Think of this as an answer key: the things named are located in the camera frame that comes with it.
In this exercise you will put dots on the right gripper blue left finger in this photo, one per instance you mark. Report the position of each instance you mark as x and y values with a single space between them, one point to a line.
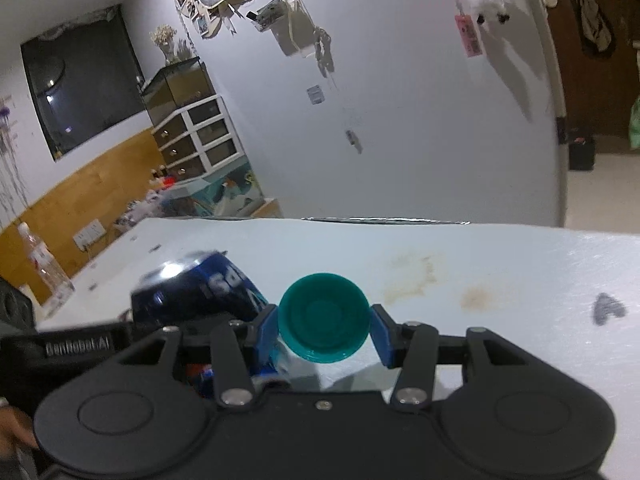
262 342

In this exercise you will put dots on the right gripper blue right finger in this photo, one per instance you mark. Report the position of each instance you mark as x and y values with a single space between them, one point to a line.
387 338

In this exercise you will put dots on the teal plastic lid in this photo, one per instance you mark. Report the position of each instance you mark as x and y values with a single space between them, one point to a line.
324 318

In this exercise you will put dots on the crushed blue soda can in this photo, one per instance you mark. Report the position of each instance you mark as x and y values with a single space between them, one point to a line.
195 293

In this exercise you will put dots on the person's hand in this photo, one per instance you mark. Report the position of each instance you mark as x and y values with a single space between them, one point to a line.
15 431

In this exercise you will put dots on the clear plastic water bottle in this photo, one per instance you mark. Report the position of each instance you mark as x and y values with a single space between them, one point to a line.
47 267

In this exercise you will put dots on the white drawer cabinet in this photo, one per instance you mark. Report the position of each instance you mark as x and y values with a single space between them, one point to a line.
198 139

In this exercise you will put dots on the white refrigerator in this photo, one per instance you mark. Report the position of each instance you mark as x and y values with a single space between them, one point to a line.
547 115

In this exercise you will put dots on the black bin by door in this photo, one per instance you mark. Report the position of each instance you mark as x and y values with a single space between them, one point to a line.
581 153

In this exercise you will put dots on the glass fish tank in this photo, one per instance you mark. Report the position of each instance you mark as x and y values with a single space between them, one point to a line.
175 86

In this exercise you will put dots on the pink hanging tag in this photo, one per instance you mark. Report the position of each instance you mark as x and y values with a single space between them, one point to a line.
468 34

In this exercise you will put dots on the brown wooden door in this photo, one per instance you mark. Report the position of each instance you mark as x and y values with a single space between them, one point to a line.
599 92

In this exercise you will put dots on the green plastic bag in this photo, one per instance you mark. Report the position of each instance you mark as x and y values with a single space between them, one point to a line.
634 126

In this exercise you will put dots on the hanging khaki bag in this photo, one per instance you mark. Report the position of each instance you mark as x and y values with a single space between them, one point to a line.
593 28

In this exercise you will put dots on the black wall television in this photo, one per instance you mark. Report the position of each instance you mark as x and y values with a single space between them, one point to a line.
83 77

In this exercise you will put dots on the plush sheep wall toy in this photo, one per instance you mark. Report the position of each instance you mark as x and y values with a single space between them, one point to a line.
489 10

